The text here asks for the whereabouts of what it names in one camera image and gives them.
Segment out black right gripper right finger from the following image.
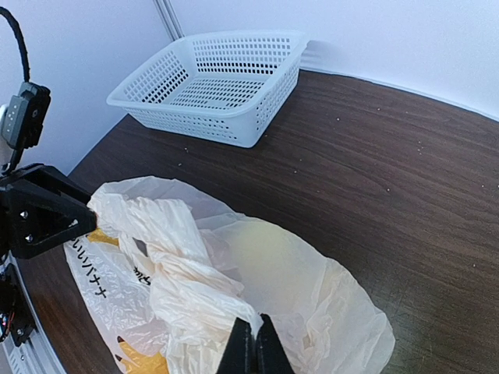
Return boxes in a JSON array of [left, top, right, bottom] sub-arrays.
[[255, 314, 295, 374]]

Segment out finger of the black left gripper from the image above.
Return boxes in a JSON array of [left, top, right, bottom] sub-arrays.
[[1, 164, 97, 259]]

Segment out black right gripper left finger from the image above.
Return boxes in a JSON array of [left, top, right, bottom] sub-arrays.
[[219, 318, 254, 374]]

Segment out banana print plastic bag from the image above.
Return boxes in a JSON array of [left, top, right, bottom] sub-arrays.
[[64, 176, 395, 373]]

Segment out white perforated plastic basket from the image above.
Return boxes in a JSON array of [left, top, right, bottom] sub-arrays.
[[106, 30, 309, 148]]

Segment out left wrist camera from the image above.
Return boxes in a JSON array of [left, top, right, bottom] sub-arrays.
[[1, 82, 51, 150]]

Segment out aluminium front rail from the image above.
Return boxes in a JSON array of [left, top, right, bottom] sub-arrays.
[[1, 255, 65, 374]]

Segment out left black camera cable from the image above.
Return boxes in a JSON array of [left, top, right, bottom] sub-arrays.
[[0, 6, 31, 83]]

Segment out left aluminium corner post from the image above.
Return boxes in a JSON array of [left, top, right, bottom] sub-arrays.
[[154, 0, 184, 41]]

